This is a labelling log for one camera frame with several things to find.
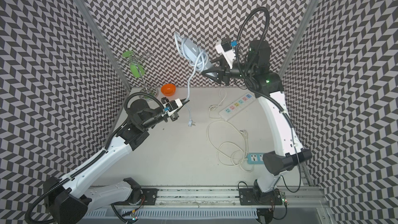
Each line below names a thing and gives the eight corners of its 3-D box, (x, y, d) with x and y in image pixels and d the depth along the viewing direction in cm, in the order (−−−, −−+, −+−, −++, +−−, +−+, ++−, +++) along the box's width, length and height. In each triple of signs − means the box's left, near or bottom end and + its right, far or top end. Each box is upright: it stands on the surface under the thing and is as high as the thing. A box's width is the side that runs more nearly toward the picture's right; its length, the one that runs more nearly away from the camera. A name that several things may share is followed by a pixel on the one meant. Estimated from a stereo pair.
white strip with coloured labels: (225, 122, 100) (225, 119, 97) (218, 115, 103) (218, 112, 101) (255, 100, 112) (256, 97, 109) (247, 94, 115) (248, 91, 113)
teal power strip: (247, 164, 83) (248, 162, 82) (246, 154, 87) (247, 153, 85) (264, 164, 83) (265, 162, 82) (261, 154, 87) (262, 153, 85)
